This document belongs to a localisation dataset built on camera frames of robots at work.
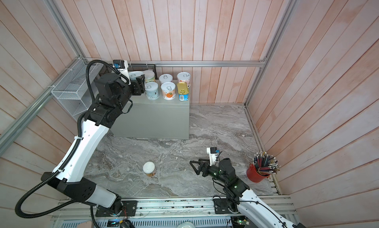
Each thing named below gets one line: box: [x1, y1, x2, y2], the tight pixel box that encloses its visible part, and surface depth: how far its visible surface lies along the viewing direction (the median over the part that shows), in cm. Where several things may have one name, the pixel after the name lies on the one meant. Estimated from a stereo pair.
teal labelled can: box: [145, 81, 160, 101], surface depth 75 cm
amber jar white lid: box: [142, 161, 156, 178], surface depth 82 cm
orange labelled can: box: [160, 81, 176, 101], surface depth 74 cm
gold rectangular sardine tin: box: [176, 81, 190, 102], surface depth 74 cm
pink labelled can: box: [158, 73, 174, 84], surface depth 80 cm
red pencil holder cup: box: [246, 151, 281, 183], surface depth 76 cm
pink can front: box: [176, 71, 191, 88], surface depth 81 cm
